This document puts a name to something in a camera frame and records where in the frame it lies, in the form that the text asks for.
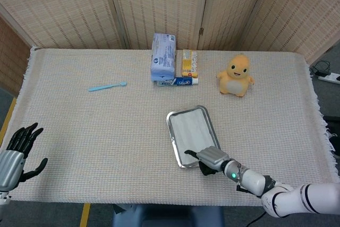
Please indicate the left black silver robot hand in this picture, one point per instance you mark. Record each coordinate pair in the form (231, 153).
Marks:
(9, 167)

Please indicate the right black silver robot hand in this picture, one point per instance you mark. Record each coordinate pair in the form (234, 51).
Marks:
(212, 158)

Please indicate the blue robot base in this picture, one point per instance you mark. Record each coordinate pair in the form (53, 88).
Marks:
(170, 216)

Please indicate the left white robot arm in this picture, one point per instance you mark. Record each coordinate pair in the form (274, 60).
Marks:
(4, 197)

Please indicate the stainless steel tray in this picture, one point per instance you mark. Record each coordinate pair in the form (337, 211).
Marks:
(170, 142)

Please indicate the yellow plush toy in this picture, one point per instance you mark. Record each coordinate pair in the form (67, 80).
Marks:
(235, 80)

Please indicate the blue white toothpaste tube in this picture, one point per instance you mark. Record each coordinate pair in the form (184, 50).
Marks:
(180, 81)

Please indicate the yellow cardboard box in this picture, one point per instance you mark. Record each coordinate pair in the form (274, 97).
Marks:
(190, 65)

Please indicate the beige woven table cloth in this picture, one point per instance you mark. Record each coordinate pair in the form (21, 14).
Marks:
(106, 136)

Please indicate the blue tissue pack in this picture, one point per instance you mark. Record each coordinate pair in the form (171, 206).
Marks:
(162, 59)

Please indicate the black floor object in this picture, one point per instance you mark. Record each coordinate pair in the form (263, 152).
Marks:
(333, 123)

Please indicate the light blue toothbrush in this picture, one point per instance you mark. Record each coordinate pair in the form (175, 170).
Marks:
(106, 87)

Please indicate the brass screen hinge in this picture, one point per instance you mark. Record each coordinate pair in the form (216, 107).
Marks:
(201, 31)

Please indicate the white power strip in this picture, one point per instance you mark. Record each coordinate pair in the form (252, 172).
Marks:
(330, 77)

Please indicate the woven folding screen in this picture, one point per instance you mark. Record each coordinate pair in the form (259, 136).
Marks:
(66, 6)

